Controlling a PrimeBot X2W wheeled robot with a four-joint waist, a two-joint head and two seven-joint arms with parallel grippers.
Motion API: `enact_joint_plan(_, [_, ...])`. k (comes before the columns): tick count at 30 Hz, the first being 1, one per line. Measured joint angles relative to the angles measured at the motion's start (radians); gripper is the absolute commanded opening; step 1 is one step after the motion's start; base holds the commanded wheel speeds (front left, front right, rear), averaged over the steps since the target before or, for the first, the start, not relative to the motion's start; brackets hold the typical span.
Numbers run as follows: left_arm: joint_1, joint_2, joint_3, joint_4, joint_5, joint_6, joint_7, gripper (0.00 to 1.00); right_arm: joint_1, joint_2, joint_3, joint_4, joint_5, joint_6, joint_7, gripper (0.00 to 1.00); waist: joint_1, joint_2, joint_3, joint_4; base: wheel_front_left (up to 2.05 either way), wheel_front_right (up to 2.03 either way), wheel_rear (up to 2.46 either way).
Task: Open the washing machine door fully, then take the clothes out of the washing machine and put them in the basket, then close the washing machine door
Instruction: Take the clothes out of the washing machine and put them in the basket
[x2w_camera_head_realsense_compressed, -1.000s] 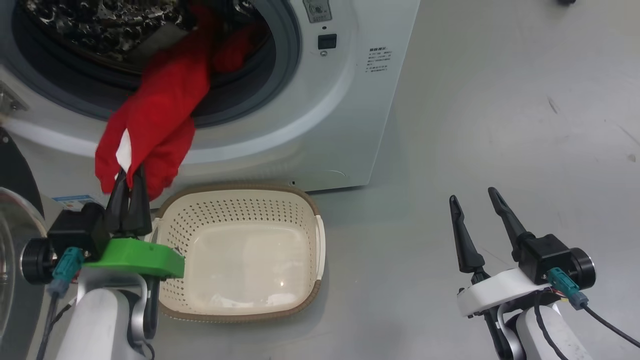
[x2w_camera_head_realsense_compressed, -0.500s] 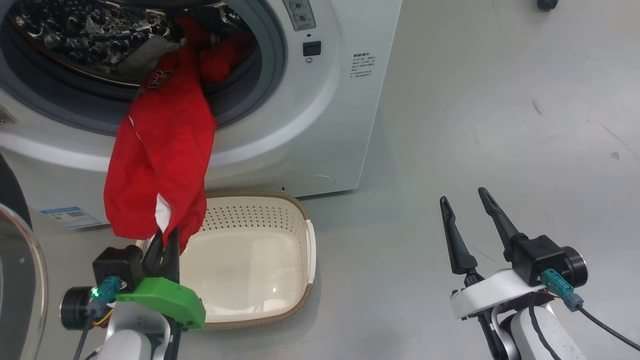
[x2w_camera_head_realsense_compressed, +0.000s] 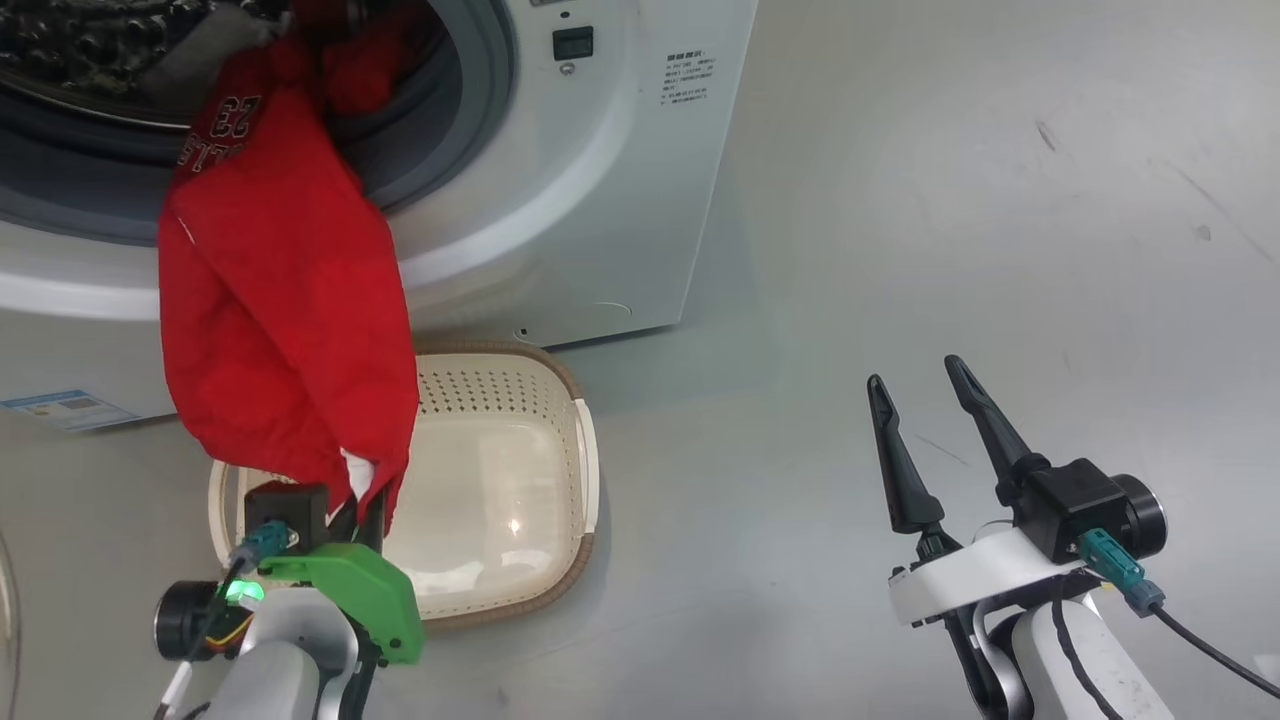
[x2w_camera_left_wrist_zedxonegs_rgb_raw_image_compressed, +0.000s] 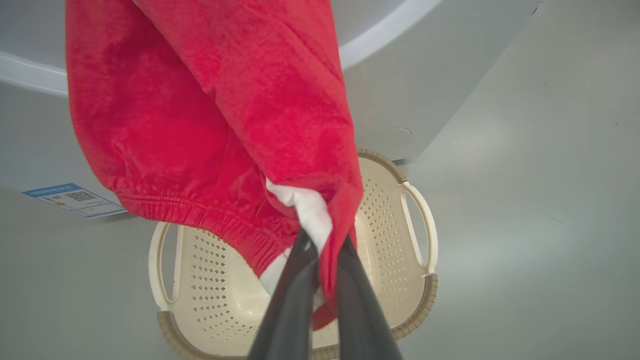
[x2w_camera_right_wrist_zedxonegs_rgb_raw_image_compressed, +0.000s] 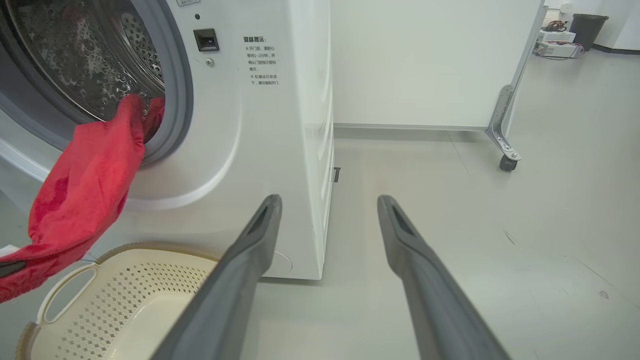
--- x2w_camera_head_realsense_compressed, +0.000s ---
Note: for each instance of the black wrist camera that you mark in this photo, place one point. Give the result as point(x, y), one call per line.
point(290, 510)
point(1075, 500)

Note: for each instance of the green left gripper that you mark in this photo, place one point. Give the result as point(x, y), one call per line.
point(380, 600)

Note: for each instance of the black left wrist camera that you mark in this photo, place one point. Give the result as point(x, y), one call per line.
point(290, 510)

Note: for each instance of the blue energy label sticker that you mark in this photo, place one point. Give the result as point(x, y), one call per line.
point(65, 408)

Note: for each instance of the cream perforated laundry basket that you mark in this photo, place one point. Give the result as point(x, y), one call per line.
point(500, 500)

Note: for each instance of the white washing machine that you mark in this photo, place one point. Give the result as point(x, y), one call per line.
point(600, 200)

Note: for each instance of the red jersey garment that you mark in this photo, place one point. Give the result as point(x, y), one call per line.
point(290, 300)

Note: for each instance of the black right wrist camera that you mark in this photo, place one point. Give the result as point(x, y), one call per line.
point(1075, 500)

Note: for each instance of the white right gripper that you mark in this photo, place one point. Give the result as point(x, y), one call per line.
point(970, 575)

